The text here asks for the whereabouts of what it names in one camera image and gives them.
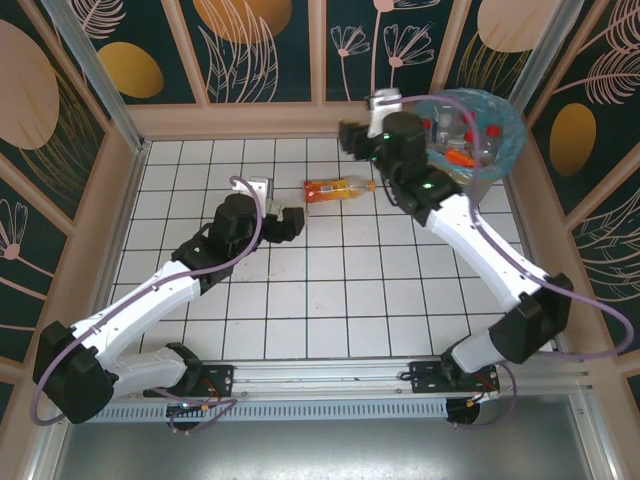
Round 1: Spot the orange label bottle orange cap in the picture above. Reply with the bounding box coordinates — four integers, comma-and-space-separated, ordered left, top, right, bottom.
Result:
444, 148, 477, 168

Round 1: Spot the grey mesh waste bin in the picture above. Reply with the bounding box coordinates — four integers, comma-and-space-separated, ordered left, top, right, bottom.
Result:
468, 167, 509, 207

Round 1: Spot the blue plastic bin liner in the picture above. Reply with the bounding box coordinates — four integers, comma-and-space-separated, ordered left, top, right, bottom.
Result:
413, 88, 528, 180

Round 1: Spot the orange black label juice bottle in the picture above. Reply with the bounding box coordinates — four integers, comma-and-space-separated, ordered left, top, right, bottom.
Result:
303, 175, 378, 204

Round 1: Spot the galvanized metal sheet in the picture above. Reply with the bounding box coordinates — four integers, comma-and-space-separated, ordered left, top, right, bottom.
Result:
29, 394, 621, 480

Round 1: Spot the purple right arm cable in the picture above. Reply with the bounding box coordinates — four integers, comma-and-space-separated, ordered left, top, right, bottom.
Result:
372, 94, 632, 359

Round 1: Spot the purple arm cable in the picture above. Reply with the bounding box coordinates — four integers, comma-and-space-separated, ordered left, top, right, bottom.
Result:
372, 94, 632, 359
30, 175, 266, 426

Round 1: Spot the black mount plate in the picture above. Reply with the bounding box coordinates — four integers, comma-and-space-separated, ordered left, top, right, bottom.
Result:
198, 363, 236, 397
408, 360, 447, 394

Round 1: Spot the aluminium frame post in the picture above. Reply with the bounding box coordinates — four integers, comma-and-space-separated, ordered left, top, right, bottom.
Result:
40, 0, 151, 154
508, 0, 587, 101

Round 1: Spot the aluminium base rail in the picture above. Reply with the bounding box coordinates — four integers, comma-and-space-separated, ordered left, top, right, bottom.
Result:
142, 357, 501, 401

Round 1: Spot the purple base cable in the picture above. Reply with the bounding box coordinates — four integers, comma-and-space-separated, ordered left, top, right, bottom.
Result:
452, 362, 519, 431
167, 397, 239, 436

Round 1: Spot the grey slotted cable duct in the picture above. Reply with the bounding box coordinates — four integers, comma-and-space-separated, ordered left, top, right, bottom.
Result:
69, 398, 451, 425

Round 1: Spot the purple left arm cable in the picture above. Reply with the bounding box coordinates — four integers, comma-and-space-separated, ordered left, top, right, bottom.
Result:
30, 175, 266, 426

